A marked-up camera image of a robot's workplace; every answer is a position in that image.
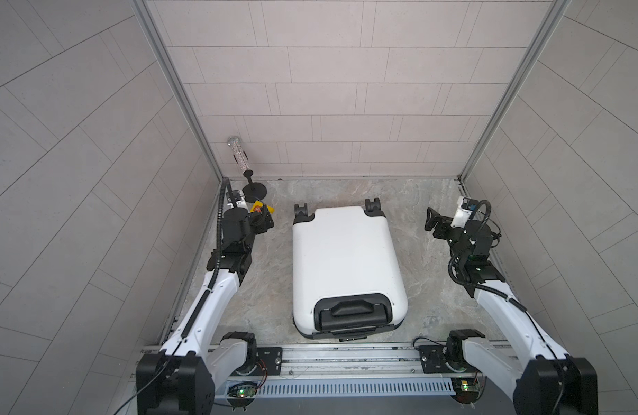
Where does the white hard-shell suitcase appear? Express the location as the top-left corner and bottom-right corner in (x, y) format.
(292, 198), (408, 341)

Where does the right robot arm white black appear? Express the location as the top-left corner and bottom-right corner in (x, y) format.
(425, 197), (599, 414)

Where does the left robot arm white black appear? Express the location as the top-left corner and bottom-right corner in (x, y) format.
(132, 178), (274, 414)

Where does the black stand with clear tube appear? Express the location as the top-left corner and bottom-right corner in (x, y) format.
(227, 136), (267, 203)

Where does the right green circuit board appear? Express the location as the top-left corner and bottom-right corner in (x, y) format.
(452, 378), (481, 405)

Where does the green circuit board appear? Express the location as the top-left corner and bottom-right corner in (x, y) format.
(227, 381), (259, 400)
(452, 378), (481, 405)

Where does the left green circuit board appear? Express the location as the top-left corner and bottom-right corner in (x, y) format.
(227, 381), (259, 400)

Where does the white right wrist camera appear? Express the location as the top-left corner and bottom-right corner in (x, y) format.
(450, 196), (478, 228)

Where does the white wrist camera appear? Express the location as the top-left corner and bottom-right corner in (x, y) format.
(450, 196), (478, 228)
(227, 190), (248, 209)

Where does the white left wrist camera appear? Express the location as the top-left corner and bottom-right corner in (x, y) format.
(227, 190), (248, 209)

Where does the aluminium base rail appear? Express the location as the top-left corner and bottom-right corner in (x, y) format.
(126, 339), (559, 400)

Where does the white vented cable duct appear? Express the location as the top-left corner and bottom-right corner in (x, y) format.
(256, 378), (456, 399)

